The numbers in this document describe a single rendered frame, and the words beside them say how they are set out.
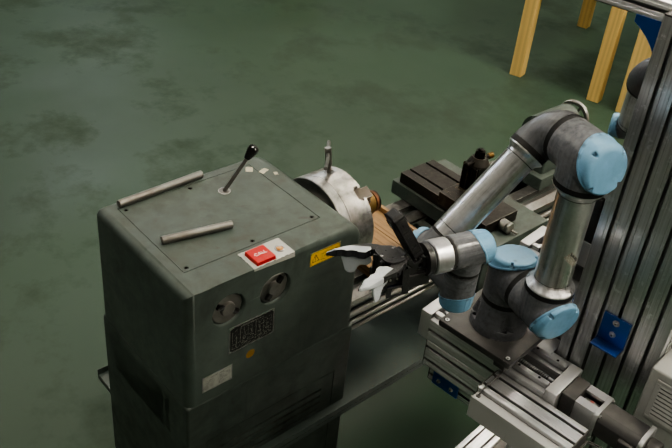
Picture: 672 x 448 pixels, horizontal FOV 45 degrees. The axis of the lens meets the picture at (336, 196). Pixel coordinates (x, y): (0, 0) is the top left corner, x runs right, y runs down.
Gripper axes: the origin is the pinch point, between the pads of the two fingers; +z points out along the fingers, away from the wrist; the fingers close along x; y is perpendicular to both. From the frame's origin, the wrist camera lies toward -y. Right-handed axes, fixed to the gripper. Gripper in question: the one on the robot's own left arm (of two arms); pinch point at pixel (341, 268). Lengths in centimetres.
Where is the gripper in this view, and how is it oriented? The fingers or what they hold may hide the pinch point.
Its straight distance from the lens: 161.8
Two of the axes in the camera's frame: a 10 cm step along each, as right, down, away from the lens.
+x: -4.3, -4.0, 8.1
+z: -9.0, 1.6, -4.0
